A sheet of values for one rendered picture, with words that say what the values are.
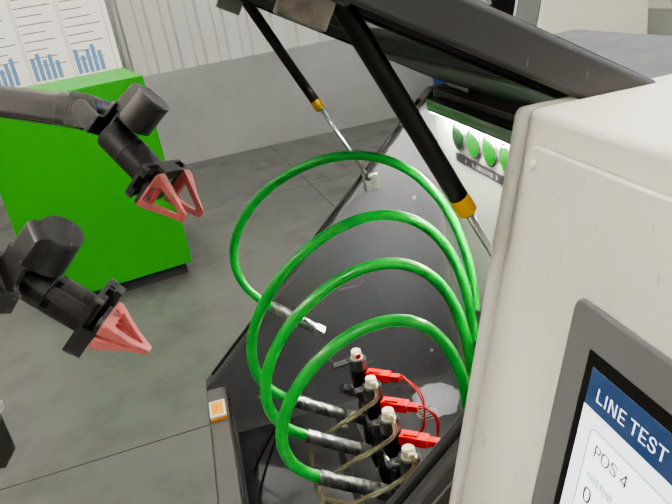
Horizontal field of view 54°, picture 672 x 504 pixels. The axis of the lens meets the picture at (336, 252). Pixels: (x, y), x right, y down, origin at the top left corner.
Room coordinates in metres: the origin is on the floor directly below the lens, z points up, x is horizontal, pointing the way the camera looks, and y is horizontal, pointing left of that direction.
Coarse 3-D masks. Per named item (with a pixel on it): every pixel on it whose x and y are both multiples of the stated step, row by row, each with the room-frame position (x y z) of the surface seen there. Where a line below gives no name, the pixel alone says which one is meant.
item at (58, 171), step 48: (96, 96) 3.92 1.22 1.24; (0, 144) 3.72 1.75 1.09; (48, 144) 3.80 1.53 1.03; (96, 144) 3.90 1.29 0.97; (0, 192) 3.69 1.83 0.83; (48, 192) 3.77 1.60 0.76; (96, 192) 3.87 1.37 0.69; (96, 240) 3.84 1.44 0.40; (144, 240) 3.94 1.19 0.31; (96, 288) 3.80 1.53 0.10
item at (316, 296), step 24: (360, 264) 0.70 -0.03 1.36; (384, 264) 0.70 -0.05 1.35; (408, 264) 0.71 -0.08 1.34; (336, 288) 0.69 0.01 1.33; (456, 312) 0.71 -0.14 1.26; (288, 336) 0.68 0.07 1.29; (264, 384) 0.67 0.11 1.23; (264, 408) 0.67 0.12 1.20; (288, 432) 0.67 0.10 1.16; (312, 432) 0.68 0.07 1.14
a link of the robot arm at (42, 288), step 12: (24, 276) 0.80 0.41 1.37; (36, 276) 0.80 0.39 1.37; (60, 276) 0.83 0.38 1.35; (24, 288) 0.80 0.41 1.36; (36, 288) 0.80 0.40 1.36; (48, 288) 0.80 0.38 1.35; (60, 288) 0.81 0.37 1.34; (24, 300) 0.80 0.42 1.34; (36, 300) 0.79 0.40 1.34; (48, 300) 0.80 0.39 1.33
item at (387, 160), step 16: (320, 160) 0.93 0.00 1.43; (336, 160) 0.93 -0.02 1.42; (368, 160) 0.92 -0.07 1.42; (384, 160) 0.91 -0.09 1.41; (400, 160) 0.91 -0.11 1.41; (288, 176) 0.94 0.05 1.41; (416, 176) 0.90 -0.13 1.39; (432, 192) 0.90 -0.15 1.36; (448, 208) 0.90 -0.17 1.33; (240, 224) 0.96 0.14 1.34; (464, 240) 0.89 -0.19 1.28; (464, 256) 0.89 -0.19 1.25; (240, 272) 0.97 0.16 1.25; (272, 304) 0.96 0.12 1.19
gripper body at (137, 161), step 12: (132, 144) 1.07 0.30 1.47; (144, 144) 1.09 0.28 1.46; (120, 156) 1.07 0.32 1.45; (132, 156) 1.06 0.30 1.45; (144, 156) 1.06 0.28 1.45; (156, 156) 1.08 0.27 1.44; (132, 168) 1.05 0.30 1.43; (144, 168) 1.02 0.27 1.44; (156, 168) 1.04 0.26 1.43; (132, 180) 1.02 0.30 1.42; (144, 180) 1.04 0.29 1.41; (132, 192) 1.02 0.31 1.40
